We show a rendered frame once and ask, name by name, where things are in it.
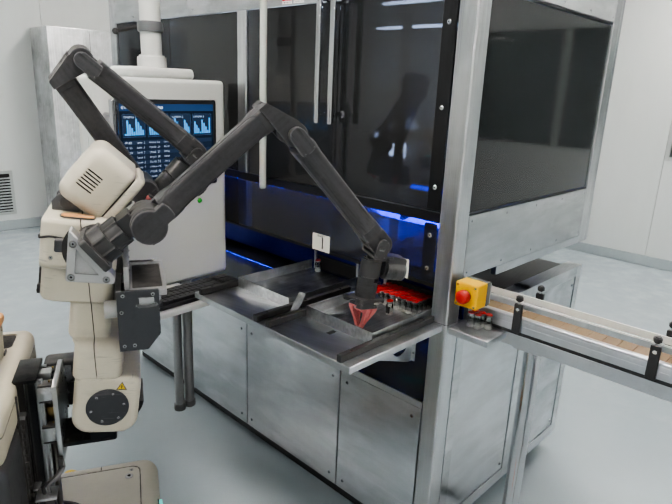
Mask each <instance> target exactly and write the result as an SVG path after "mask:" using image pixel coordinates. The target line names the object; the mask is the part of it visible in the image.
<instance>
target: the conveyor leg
mask: <svg viewBox="0 0 672 504"><path fill-rule="evenodd" d="M513 348H516V349H519V350H521V351H524V355H523V362H522V369H521V376H520V383H519V390H518V397H517V404H516V411H515V417H514V424H513V431H512V438H511V445H510V452H509V459H508V466H507V473H506V480H505V487H504V494H503V501H502V504H519V500H520V493H521V487H522V480H523V474H524V467H525V461H526V454H527V448H528V441H529V435H530V428H531V422H532V415H533V409H534V402H535V396H536V389H537V383H538V376H539V370H540V363H541V358H542V356H540V355H537V354H534V353H531V352H529V351H526V350H523V349H520V348H517V347H515V346H513Z"/></svg>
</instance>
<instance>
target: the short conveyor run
mask: <svg viewBox="0 0 672 504"><path fill-rule="evenodd" d="M537 290H538V291H539V293H538V292H537V293H536V298H533V297H530V296H526V295H523V294H519V293H516V292H512V291H509V290H506V289H502V288H499V287H495V286H492V287H491V292H493V293H491V295H490V303H489V305H488V306H485V307H483V308H480V309H478V310H479V311H485V312H486V313H491V314H493V318H492V319H493V321H492V327H495V328H497V329H500V330H503V331H506V338H504V339H502V340H501V342H503V343H506V344H509V345H512V346H515V347H517V348H520V349H523V350H526V351H529V352H531V353H534V354H537V355H540V356H542V357H545V358H548V359H551V360H554V361H556V362H559V363H562V364H565V365H567V366H570V367H573V368H576V369H579V370H581V371H584V372H587V373H590V374H593V375H595V376H598V377H601V378H604V379H606V380H609V381H612V382H615V383H618V384H620V385H623V386H626V387H629V388H632V389H634V390H637V391H640V392H643V393H645V394H648V395H651V396H654V397H657V398H659V399H662V400H665V401H668V402H671V403H672V321H671V322H670V323H669V327H670V328H671V330H670V329H668V330H667V333H666V336H664V335H661V334H657V333H654V332H650V331H647V330H643V329H640V328H637V327H633V326H630V325H626V324H623V323H619V322H616V321H612V320H609V319H606V318H602V317H599V316H595V315H592V314H588V313H585V312H581V311H578V310H574V309H571V308H568V307H564V306H561V305H557V304H554V303H550V302H547V301H544V297H545V294H542V292H543V291H545V287H544V286H543V285H539V286H538V289H537ZM494 293H496V294H494ZM498 294H499V295H498ZM501 295H503V296H501ZM504 296H506V297H504ZM508 297H509V298H508ZM511 298H513V299H511ZM514 299H516V300H514ZM524 302H526V303H524ZM528 303H530V304H528ZM531 304H533V305H531ZM545 308H546V309H545ZM548 309H550V310H548ZM551 310H553V311H551ZM555 311H556V312H555ZM558 312H560V313H558ZM561 313H563V314H561ZM565 314H566V315H565ZM568 315H570V316H568ZM571 316H573V317H571ZM575 317H576V318H575ZM578 318H580V319H578ZM581 319H583V320H581ZM585 320H586V321H585ZM588 321H590V322H588ZM591 322H593V323H591ZM595 323H596V324H595ZM598 324H600V325H598ZM601 325H603V326H601ZM605 326H607V327H605ZM608 327H610V328H608ZM611 328H613V329H611ZM615 329H617V330H615ZM618 330H620V331H618ZM621 331H623V332H621ZM625 332H627V333H625ZM628 333H630V334H628ZM631 334H633V335H631ZM635 335H637V336H635ZM638 336H640V337H638ZM641 337H643V338H641ZM645 338H647V339H645ZM648 339H650V340H648ZM651 340H653V341H651ZM661 343H663V344H661Z"/></svg>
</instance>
